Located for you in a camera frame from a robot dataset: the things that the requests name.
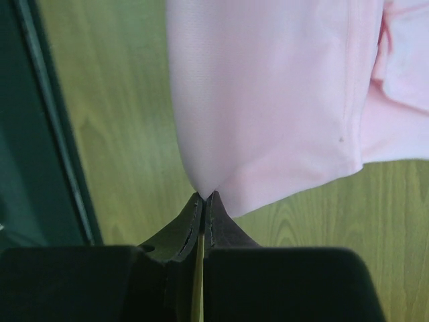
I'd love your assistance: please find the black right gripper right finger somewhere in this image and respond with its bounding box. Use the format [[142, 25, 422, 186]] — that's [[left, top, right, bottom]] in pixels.
[[203, 193, 385, 321]]

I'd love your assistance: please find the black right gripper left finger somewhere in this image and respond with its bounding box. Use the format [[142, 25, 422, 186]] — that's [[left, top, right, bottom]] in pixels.
[[1, 194, 203, 321]]

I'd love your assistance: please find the light pink t-shirt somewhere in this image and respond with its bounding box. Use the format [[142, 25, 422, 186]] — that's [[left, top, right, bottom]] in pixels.
[[166, 1, 428, 217]]

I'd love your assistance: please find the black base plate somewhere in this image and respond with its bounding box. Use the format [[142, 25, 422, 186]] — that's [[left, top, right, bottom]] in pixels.
[[1, 1, 103, 249]]

